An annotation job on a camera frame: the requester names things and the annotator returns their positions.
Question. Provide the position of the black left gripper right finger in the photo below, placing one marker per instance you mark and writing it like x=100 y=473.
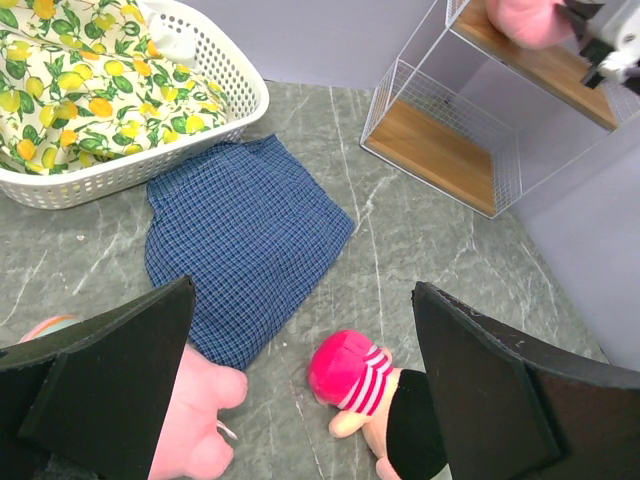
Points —
x=511 y=406

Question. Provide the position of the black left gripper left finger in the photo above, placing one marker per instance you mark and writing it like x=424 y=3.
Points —
x=96 y=392

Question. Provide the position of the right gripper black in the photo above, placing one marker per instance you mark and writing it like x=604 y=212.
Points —
x=610 y=30

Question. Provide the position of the pink pig plush striped shirt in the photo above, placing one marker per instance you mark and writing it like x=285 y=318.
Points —
x=531 y=24

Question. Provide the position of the black-haired doll pink skirt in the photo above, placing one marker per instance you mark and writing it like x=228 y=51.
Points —
x=392 y=407

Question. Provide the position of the blue checkered cloth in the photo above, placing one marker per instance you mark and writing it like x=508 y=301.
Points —
x=256 y=234

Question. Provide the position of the lemon print cloth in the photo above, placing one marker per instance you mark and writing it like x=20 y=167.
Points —
x=86 y=82

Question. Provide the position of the white plastic laundry basket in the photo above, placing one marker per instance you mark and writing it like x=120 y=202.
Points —
x=217 y=55

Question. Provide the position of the white wire wooden shelf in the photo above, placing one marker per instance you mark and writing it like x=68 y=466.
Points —
x=484 y=120

